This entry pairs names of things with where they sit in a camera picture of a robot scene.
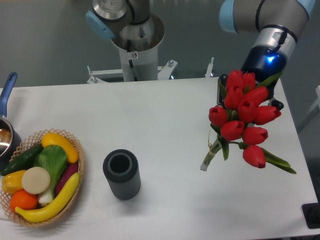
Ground yellow squash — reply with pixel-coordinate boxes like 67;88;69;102
41;132;79;164

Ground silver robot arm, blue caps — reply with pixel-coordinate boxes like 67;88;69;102
85;0;315;83

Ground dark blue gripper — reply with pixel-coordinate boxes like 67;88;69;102
216;45;287;111

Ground dark grey ribbed vase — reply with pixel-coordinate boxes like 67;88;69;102
102;149;141;200

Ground purple sweet potato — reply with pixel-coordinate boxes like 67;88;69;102
54;163;78;196

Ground yellow banana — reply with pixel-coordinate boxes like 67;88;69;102
15;172;80;223

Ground red tulip bouquet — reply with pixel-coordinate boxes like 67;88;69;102
200;70;296;174

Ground blue handled saucepan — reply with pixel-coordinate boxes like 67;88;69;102
0;72;21;171

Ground black device at edge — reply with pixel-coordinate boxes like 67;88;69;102
301;202;320;229

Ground white metal mounting frame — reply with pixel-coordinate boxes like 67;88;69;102
87;57;215;84

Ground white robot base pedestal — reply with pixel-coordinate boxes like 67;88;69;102
112;13;165;82

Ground yellow bell pepper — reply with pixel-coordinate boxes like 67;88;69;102
1;170;26;195

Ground green bok choy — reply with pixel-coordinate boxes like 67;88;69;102
33;145;68;206

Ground green cucumber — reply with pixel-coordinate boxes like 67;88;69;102
0;144;44;176

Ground orange fruit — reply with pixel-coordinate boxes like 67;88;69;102
10;190;38;212

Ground woven wicker basket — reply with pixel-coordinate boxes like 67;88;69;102
0;128;85;227

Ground beige round disc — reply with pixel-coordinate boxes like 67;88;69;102
21;167;51;195

